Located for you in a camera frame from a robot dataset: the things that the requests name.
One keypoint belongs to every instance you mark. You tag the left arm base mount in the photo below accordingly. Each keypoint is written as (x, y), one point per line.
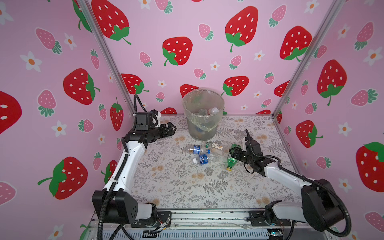
(158, 220)

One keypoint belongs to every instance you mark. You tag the clear bottle bird label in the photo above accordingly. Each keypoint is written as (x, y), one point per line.
(215, 148)

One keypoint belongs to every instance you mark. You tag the green bottle yellow cap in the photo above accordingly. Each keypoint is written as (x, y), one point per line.
(231, 162)

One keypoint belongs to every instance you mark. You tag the grey mesh waste bin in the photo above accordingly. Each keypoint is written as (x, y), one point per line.
(204, 123)

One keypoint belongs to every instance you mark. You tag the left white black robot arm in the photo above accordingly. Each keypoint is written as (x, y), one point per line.
(115, 204)

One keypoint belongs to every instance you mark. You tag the clear bottle red cap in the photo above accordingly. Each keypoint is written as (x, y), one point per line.
(213, 111)

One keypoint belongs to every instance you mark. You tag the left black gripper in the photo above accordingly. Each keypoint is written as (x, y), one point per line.
(168, 129)

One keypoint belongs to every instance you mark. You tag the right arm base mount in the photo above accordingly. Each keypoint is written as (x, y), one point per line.
(262, 219)

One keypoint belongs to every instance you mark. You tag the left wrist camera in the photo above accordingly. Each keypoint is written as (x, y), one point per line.
(155, 117)

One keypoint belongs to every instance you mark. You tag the clear plastic bin liner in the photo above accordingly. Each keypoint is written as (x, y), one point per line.
(204, 103)

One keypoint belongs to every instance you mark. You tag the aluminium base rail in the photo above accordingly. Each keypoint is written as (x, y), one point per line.
(202, 224)

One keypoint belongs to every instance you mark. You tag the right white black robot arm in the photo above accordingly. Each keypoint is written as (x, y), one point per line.
(320, 206)

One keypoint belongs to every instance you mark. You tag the small bottle blue label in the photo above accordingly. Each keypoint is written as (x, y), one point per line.
(197, 150)
(204, 159)

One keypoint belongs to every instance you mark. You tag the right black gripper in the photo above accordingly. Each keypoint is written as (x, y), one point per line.
(236, 153)

